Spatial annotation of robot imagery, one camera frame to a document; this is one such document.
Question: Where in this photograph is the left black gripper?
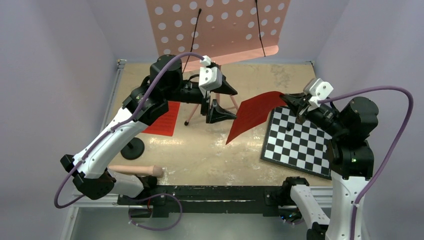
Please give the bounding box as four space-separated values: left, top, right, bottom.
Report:
163 74 237 123

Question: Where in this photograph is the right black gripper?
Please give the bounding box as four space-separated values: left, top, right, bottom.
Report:
280 89 347 136

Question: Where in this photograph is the red sheet music page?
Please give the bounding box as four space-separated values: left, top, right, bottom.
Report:
142 101 181 137

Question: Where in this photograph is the pink tripod music stand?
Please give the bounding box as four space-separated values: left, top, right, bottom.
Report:
145 0 292 127

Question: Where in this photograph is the black microphone stand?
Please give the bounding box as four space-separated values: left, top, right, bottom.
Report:
120 137 145 160

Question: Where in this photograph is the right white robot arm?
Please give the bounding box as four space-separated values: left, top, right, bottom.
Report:
276 93 379 240

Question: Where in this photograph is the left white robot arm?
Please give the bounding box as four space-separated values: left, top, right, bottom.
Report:
60 52 237 205

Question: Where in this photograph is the black white chessboard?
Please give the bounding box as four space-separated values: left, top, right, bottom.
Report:
260 106 331 180

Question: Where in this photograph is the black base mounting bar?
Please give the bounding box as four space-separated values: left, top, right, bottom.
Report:
117 184 314 219

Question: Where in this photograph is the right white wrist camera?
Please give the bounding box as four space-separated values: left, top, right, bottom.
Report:
303 78 334 111

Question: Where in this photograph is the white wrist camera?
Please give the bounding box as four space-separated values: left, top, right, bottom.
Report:
198 55 223 93
303 78 334 111

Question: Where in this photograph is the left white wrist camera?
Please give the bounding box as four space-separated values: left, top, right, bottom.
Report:
198 55 223 93

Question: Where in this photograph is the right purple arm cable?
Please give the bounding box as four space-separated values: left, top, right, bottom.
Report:
317 85 415 240

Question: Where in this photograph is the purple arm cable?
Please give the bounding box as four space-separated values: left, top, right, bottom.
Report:
317 85 415 240
53 51 208 210

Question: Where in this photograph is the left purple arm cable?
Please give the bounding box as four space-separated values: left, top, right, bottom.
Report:
53 51 208 210

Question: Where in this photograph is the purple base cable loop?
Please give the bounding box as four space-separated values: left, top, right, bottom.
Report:
128 193 183 232

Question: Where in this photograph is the aluminium frame rail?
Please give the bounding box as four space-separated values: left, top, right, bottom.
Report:
59 59 128 240

